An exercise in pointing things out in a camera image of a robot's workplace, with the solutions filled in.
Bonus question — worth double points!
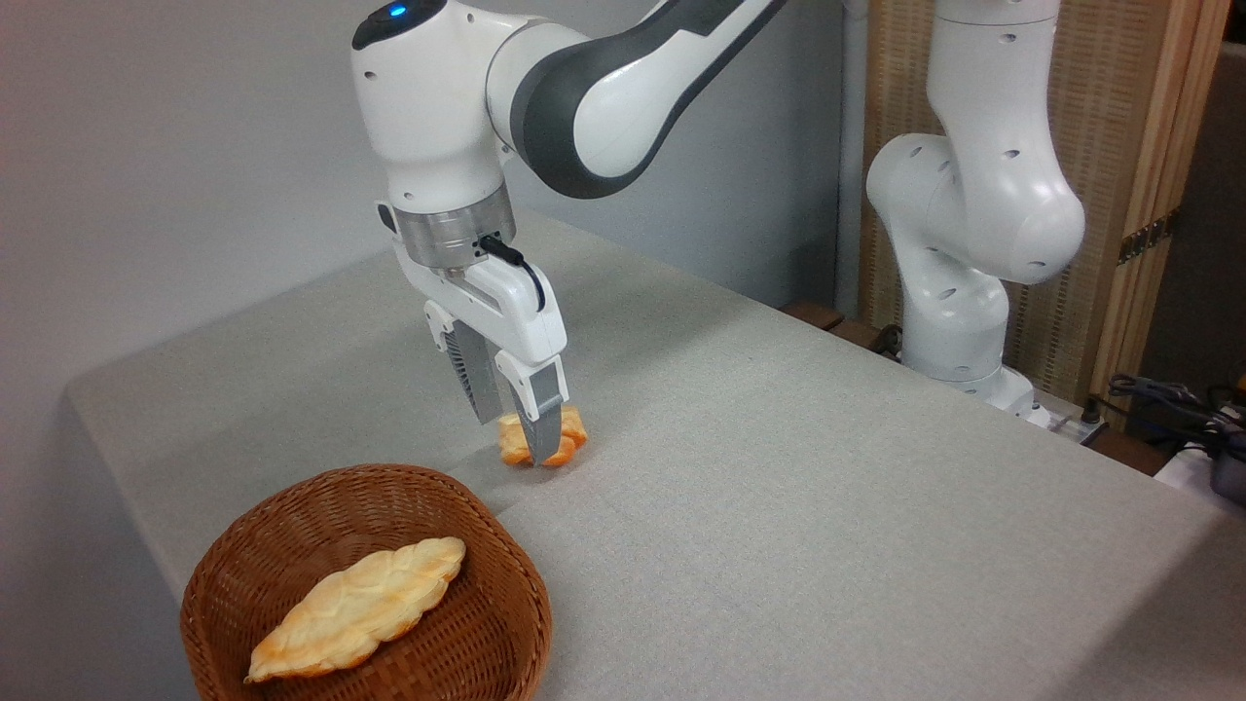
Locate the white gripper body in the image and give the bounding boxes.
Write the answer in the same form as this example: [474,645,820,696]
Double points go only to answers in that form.
[377,202,569,369]

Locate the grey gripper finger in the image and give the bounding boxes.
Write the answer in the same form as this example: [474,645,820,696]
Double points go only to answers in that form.
[495,350,568,466]
[423,301,503,425]

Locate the small round bread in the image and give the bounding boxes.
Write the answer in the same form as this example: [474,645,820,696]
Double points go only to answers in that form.
[497,406,589,468]

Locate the long braided bread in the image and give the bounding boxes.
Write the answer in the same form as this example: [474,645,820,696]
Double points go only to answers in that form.
[244,536,467,683]

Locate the brown wicker basket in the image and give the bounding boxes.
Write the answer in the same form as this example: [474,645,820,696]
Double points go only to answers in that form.
[180,464,553,701]

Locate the brown wooden block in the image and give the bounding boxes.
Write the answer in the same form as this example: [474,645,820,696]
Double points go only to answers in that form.
[782,300,846,332]

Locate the woven wooden folding screen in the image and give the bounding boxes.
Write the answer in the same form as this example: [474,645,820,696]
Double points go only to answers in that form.
[861,0,1232,405]

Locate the dark grey round object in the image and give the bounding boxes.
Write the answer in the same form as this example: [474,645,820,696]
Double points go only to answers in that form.
[1210,428,1246,505]

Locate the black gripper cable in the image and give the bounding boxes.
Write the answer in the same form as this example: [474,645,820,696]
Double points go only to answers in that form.
[477,235,548,313]

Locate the black cable bundle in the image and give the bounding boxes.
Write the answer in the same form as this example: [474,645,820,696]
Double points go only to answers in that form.
[1095,373,1246,459]

